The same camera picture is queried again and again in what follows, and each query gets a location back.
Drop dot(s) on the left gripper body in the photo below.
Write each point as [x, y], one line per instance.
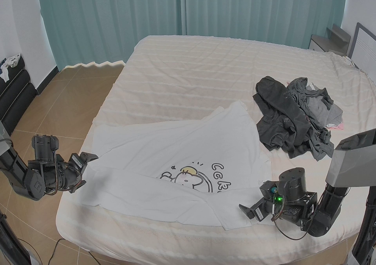
[64, 177]

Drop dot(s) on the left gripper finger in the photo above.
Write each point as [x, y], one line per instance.
[89, 158]

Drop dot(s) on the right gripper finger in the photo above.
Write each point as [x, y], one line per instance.
[248, 212]

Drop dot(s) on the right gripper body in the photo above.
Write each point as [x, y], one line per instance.
[270, 212]

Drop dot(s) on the white printed T-shirt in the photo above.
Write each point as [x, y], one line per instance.
[164, 146]

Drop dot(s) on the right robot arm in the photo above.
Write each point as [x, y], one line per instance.
[349, 167]

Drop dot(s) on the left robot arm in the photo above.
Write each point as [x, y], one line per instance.
[17, 170]

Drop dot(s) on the pile of clothes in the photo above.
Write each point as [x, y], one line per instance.
[282, 117]

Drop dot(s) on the bed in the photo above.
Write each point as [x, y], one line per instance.
[191, 76]

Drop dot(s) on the black chest of drawers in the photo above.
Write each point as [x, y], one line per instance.
[17, 93]

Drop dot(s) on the white and blue cloth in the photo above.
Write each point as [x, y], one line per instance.
[5, 74]

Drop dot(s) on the white printed pack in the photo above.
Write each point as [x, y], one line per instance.
[13, 61]

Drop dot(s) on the grey bedside table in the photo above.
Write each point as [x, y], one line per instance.
[329, 40]

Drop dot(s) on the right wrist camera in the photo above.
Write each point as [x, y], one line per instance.
[268, 190]

